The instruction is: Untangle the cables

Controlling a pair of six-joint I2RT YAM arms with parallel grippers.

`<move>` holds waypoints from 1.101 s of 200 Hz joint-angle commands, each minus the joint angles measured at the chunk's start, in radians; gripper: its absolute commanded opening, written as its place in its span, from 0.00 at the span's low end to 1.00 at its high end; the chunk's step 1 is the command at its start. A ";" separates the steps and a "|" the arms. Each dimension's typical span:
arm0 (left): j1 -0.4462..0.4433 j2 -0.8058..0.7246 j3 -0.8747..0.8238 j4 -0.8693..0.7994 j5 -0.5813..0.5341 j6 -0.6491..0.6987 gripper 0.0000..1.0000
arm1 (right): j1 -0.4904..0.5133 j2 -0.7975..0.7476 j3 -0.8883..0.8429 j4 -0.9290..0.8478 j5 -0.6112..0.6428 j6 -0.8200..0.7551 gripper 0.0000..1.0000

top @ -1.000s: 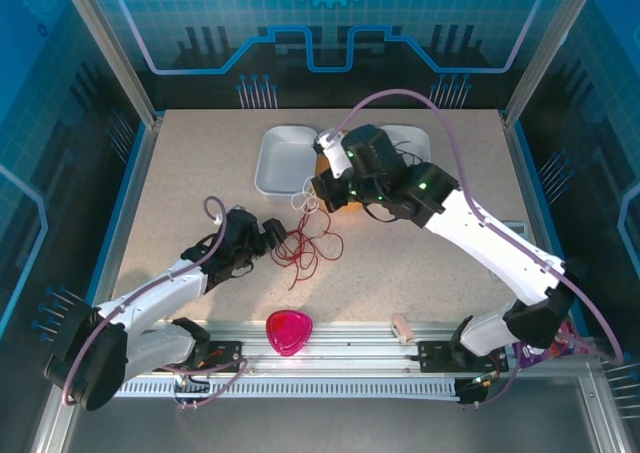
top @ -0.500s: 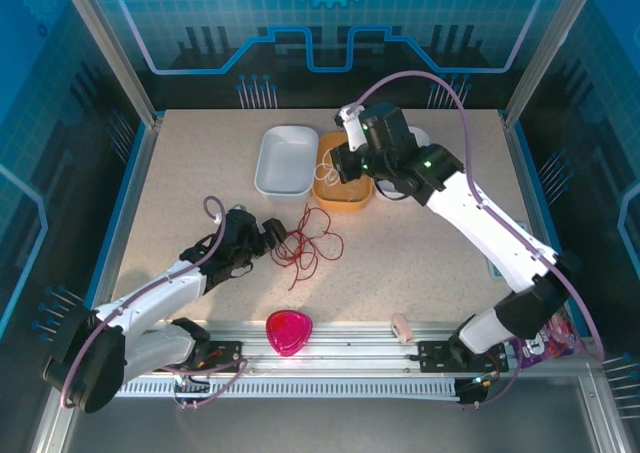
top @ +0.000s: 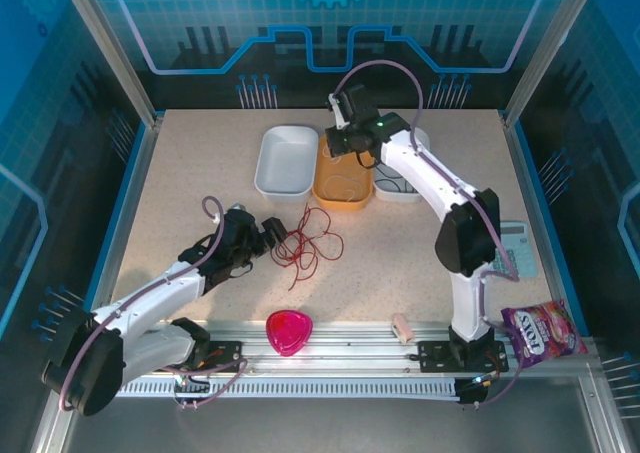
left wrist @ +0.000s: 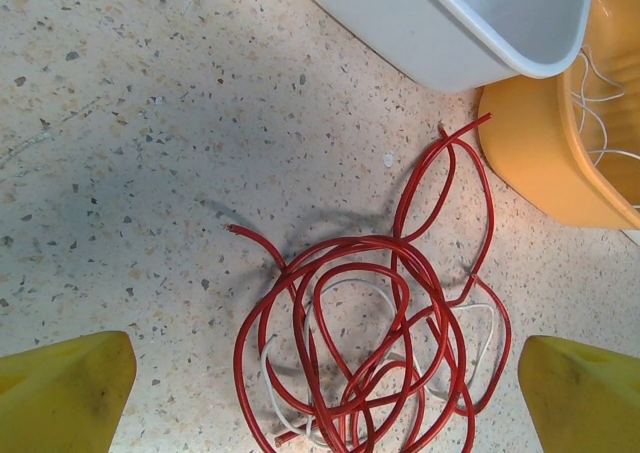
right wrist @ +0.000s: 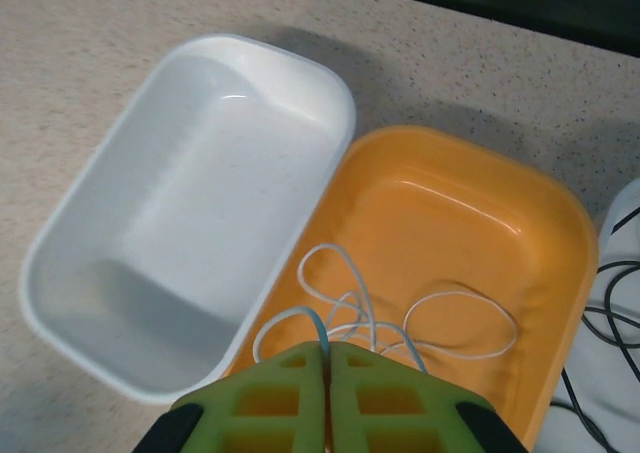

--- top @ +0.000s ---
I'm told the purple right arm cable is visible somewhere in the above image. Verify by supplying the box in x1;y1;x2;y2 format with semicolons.
333;60;524;408

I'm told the thin white cable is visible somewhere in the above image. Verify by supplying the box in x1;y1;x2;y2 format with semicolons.
322;172;369;203
322;145;349;167

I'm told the white slotted cable duct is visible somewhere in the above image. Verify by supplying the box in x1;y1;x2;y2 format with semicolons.
117;377;461;400

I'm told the white plastic bin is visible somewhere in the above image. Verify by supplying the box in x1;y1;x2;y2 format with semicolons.
253;125;320;205
373;127;432;204

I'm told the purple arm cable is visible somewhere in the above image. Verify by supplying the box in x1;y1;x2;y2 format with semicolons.
59;196;249;412
333;60;524;408

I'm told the thin black cable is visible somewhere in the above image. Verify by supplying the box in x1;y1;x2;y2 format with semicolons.
375;165;424;195
375;162;421;194

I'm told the pink heart-shaped container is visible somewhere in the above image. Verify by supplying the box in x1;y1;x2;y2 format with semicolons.
264;308;315;358

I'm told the orange plastic bin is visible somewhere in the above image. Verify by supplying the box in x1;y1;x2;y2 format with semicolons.
312;132;375;213

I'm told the purple candy bag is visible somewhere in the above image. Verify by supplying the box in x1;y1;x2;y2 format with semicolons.
501;299;590;359

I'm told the small pink eraser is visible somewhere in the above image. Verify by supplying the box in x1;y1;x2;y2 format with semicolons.
390;313;415;344

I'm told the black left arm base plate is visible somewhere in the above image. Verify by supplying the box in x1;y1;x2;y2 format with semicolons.
164;340;244;373

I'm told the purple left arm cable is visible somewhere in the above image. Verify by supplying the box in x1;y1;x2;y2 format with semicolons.
59;196;249;412

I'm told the aluminium frame post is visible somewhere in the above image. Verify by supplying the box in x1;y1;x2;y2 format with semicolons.
54;0;164;127
499;0;606;127

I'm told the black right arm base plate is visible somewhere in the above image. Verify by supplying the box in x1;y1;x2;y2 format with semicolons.
418;340;509;374

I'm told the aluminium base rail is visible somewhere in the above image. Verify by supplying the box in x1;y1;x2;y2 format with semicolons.
114;320;601;380

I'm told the grey calculator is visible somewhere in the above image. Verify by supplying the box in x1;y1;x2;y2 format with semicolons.
492;221;541;280

